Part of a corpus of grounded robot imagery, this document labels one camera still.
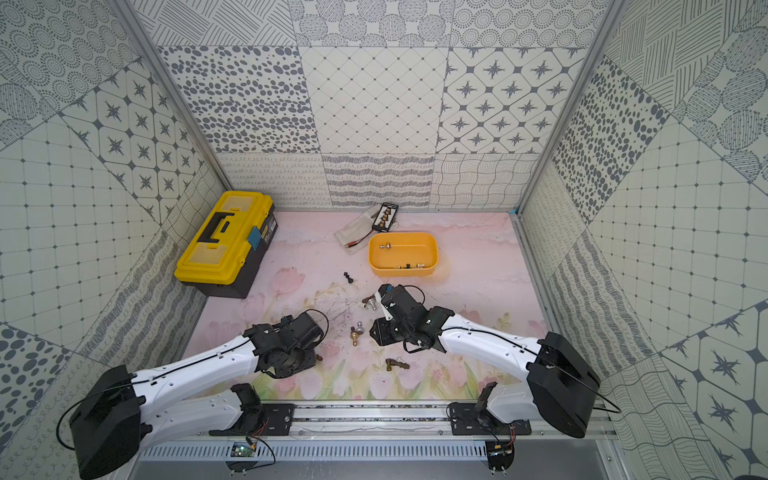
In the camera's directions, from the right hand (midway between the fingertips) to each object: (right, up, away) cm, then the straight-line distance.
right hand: (377, 335), depth 80 cm
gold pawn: (-7, -3, +8) cm, 11 cm away
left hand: (-17, -7, +1) cm, 19 cm away
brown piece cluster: (-5, +7, +15) cm, 17 cm away
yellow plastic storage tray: (+8, +21, +25) cm, 34 cm away
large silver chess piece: (+2, +24, +27) cm, 36 cm away
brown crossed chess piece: (+3, -9, +2) cm, 10 cm away
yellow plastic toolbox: (-45, +21, +6) cm, 50 cm away
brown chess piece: (+6, -9, +2) cm, 11 cm away
